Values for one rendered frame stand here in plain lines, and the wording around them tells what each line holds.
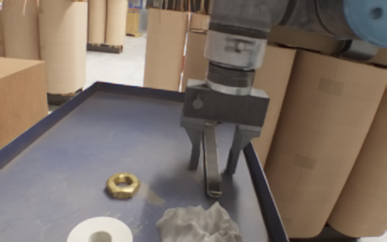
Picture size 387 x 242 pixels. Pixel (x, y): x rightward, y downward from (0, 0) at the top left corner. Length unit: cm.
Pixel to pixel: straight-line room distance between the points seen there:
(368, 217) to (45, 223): 144
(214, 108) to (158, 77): 218
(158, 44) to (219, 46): 216
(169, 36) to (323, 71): 174
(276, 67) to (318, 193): 62
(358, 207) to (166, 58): 198
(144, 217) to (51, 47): 256
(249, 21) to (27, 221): 39
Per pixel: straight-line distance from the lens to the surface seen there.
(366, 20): 25
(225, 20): 35
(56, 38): 280
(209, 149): 51
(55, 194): 41
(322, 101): 104
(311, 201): 127
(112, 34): 648
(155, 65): 254
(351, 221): 154
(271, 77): 91
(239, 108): 39
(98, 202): 39
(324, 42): 112
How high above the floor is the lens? 113
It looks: 23 degrees down
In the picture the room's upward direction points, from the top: 9 degrees clockwise
